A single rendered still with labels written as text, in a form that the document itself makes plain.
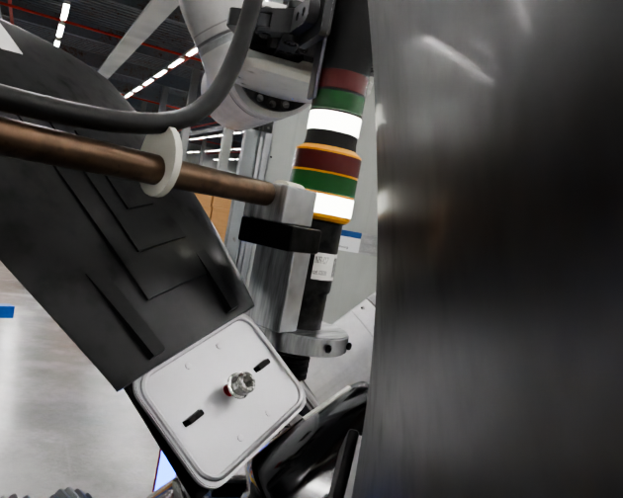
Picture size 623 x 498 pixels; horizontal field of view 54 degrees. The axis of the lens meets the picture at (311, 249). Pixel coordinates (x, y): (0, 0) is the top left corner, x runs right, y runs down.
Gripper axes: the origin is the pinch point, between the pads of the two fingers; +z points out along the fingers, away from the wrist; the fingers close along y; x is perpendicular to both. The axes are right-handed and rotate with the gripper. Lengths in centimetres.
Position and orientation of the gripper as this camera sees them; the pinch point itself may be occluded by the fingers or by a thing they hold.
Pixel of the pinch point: (349, 27)
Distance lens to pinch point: 41.3
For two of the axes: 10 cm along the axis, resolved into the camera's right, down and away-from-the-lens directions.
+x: 1.8, -9.8, -0.5
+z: 3.4, 1.1, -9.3
